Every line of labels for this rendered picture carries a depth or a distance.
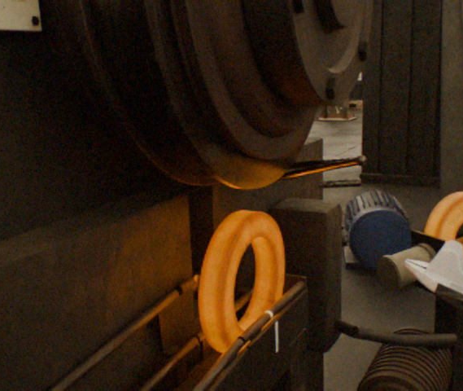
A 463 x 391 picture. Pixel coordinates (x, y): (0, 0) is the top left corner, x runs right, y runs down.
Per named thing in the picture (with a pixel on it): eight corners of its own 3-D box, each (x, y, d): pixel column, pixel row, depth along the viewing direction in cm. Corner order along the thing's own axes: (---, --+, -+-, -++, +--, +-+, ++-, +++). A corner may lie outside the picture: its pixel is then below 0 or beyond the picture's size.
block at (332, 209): (267, 344, 101) (263, 205, 96) (285, 325, 108) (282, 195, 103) (328, 357, 96) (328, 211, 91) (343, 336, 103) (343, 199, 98)
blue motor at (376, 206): (346, 279, 281) (346, 208, 273) (340, 243, 336) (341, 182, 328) (415, 281, 277) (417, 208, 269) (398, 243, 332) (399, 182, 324)
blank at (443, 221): (420, 202, 105) (434, 206, 102) (484, 182, 111) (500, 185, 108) (423, 284, 109) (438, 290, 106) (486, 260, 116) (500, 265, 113)
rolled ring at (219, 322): (285, 197, 82) (263, 195, 84) (218, 233, 67) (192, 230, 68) (287, 322, 87) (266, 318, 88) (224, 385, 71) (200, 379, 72)
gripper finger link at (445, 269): (417, 230, 79) (490, 259, 75) (402, 270, 81) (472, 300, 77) (412, 237, 76) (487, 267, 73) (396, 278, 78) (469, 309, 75)
